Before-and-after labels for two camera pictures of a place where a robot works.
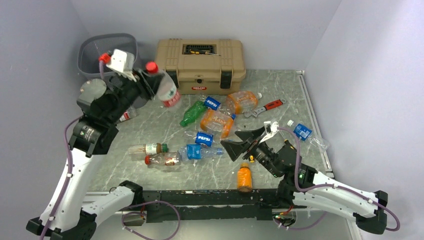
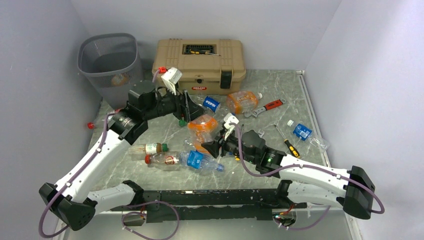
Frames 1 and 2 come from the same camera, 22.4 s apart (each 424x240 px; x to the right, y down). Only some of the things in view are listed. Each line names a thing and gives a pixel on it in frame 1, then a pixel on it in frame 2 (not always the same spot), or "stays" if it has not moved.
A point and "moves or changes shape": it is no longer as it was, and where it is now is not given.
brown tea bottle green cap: x=150 y=149 stays
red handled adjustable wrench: x=254 y=113 stays
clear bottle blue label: x=197 y=152 moves or changes shape
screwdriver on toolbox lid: x=199 y=52 stays
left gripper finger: x=152 y=81 to x=192 y=107
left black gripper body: x=125 y=95 to x=163 y=106
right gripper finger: x=234 y=149 to x=213 y=147
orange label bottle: x=220 y=122 moves or changes shape
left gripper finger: x=139 y=102 to x=195 y=110
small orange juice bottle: x=244 y=178 moves or changes shape
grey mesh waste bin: x=91 y=47 stays
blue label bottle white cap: x=306 y=134 stays
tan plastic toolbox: x=203 y=66 stays
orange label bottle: x=242 y=102 stays
